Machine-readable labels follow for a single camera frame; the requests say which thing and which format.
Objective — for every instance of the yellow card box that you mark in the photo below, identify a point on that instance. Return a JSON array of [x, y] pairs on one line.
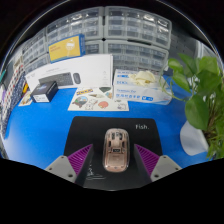
[[66, 48]]

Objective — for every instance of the white red-blue dotted cloth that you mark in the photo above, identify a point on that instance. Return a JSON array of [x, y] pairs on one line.
[[11, 88]]

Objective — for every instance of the grey small-parts drawer cabinet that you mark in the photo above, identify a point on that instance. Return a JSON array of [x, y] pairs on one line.
[[76, 23], [136, 25], [36, 65], [95, 48], [35, 46], [136, 55]]

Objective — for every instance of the green potted plant white pot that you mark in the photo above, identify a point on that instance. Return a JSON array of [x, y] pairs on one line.
[[198, 110]]

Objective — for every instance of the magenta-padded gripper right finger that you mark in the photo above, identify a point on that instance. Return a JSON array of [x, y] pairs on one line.
[[163, 165]]

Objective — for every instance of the white blue glove box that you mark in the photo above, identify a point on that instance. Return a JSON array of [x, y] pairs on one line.
[[140, 95]]

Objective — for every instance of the cream rubber gloves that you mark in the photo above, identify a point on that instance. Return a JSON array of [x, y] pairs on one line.
[[143, 78]]

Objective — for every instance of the small black box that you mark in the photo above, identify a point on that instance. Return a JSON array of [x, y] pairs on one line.
[[45, 90]]

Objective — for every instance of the black mouse pad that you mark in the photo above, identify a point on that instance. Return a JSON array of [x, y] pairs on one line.
[[90, 130]]

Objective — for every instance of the pink transparent computer mouse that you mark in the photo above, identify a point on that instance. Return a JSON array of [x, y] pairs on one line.
[[115, 153]]

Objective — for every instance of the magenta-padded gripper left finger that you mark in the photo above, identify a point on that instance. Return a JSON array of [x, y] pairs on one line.
[[61, 165]]

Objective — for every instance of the white keyboard packaging box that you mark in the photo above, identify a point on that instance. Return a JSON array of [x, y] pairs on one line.
[[93, 68]]

